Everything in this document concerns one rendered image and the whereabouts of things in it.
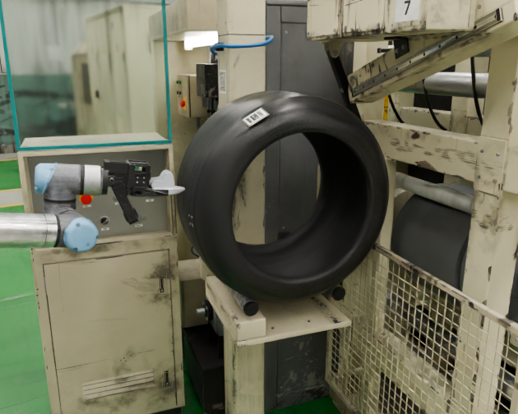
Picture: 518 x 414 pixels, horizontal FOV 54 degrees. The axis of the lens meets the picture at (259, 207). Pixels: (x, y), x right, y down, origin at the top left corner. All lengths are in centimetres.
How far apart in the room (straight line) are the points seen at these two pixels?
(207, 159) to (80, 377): 128
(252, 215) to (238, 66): 50
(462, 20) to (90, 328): 170
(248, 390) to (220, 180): 104
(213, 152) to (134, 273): 94
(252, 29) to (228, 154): 55
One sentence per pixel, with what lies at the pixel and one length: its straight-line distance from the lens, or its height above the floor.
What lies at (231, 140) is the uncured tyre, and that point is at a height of 138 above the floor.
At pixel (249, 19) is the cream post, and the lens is 168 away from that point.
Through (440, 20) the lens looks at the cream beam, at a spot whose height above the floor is 166.
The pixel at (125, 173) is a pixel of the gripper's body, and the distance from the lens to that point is 131.
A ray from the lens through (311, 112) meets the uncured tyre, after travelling 132.
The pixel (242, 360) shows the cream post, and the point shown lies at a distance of 198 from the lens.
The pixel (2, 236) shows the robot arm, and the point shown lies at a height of 123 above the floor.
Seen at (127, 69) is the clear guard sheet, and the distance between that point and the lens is 197.
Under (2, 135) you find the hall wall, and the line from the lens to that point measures 1033.
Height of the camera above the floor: 156
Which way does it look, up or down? 16 degrees down
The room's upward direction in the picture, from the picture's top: straight up
